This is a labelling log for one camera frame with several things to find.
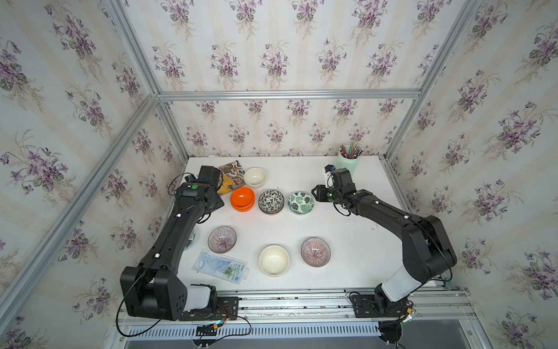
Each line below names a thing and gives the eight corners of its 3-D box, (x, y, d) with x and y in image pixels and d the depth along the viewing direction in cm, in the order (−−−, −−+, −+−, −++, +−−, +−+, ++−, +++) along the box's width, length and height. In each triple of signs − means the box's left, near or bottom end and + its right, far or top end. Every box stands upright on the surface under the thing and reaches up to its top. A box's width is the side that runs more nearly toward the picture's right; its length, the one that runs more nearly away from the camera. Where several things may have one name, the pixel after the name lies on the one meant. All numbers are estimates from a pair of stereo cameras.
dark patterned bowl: (256, 207, 99) (255, 201, 96) (266, 192, 105) (266, 186, 101) (277, 217, 96) (277, 212, 92) (287, 201, 102) (287, 195, 98)
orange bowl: (230, 213, 98) (228, 206, 93) (234, 194, 105) (232, 187, 100) (253, 213, 98) (252, 206, 93) (255, 194, 105) (254, 187, 100)
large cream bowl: (259, 278, 81) (258, 274, 77) (260, 250, 88) (260, 245, 84) (289, 278, 81) (289, 274, 77) (288, 250, 88) (289, 245, 84)
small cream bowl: (243, 188, 106) (242, 184, 103) (245, 171, 113) (244, 167, 110) (266, 188, 106) (266, 184, 103) (267, 171, 113) (267, 167, 110)
